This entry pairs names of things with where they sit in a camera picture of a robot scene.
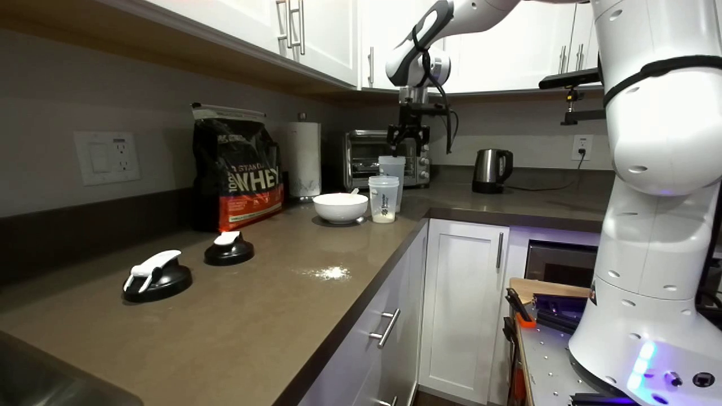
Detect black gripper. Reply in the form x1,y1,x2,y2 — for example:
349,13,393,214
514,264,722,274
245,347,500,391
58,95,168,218
387,86,452,156

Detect tall clear shaker cup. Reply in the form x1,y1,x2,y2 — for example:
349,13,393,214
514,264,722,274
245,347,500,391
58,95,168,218
377,156,407,181

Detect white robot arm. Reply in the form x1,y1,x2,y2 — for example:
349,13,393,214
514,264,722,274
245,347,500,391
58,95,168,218
544,0,722,406

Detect small clear plastic cup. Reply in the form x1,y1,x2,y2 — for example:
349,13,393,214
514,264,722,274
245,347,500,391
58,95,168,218
367,177,399,224

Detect silver toaster oven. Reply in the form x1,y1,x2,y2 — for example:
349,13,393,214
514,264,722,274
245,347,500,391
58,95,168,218
342,128,431,189

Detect steel electric kettle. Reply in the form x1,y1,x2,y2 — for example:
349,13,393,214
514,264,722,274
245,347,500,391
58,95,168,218
471,149,514,194

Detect white bowl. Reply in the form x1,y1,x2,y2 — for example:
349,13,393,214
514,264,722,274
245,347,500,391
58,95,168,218
314,192,367,224

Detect white paper towel roll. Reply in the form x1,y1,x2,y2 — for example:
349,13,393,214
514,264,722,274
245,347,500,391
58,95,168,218
289,123,321,202

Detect white upper cabinets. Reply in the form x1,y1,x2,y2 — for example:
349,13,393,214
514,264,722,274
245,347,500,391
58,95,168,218
102,0,597,95

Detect white lower cabinet door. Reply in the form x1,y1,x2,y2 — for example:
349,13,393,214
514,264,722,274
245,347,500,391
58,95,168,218
419,220,509,404

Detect white powder spill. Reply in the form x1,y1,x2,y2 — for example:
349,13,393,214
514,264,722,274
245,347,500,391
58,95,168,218
314,267,349,283

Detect black whey protein bag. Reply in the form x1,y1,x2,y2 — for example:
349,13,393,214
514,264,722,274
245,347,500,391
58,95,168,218
191,104,285,232

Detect wooden board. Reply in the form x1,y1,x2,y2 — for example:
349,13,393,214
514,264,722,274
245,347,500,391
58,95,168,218
508,277,589,302

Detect small black white lid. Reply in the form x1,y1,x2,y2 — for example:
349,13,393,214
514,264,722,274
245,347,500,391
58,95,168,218
206,230,254,267

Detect black orange tool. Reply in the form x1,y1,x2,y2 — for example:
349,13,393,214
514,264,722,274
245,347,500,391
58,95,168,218
506,287,537,329

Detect black shaker lid white flip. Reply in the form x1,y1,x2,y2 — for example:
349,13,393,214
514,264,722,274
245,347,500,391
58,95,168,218
121,248,191,302

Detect steel sink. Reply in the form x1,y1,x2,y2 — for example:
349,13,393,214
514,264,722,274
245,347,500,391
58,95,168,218
0,334,145,406

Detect black camera on stand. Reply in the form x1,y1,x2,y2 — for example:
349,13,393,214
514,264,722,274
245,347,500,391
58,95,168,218
539,68,604,127

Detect wall power outlet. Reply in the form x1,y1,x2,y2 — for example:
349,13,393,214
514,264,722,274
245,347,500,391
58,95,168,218
573,136,592,160

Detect white drawer front with handle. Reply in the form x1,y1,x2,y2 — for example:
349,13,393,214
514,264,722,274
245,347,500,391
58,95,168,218
298,228,427,406

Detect white wall outlet plate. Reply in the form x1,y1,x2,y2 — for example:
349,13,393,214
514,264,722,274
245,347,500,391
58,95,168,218
75,131,139,185

